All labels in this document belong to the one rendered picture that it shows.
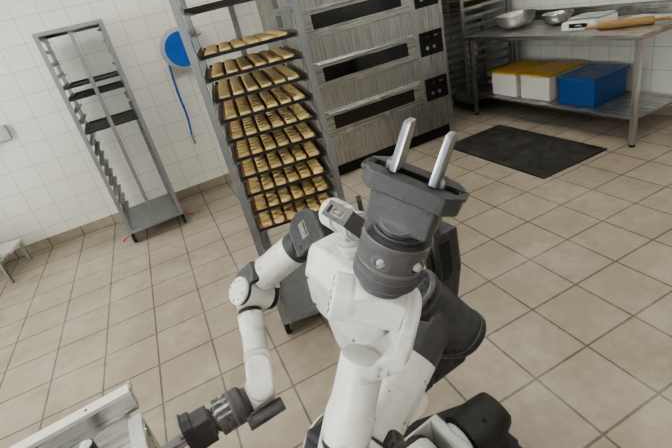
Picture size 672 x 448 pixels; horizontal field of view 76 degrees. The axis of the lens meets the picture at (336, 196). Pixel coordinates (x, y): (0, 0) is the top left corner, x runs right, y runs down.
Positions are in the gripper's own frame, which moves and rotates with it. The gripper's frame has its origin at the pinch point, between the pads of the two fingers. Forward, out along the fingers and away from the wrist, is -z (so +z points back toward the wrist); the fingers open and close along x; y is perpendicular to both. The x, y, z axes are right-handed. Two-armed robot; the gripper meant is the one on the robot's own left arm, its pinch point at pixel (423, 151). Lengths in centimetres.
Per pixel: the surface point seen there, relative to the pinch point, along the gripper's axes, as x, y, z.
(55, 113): 372, 184, 155
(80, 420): 53, -11, 83
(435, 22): 107, 393, 21
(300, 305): 63, 116, 151
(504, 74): 35, 451, 58
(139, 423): 43, -4, 84
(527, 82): 10, 432, 56
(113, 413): 50, -6, 84
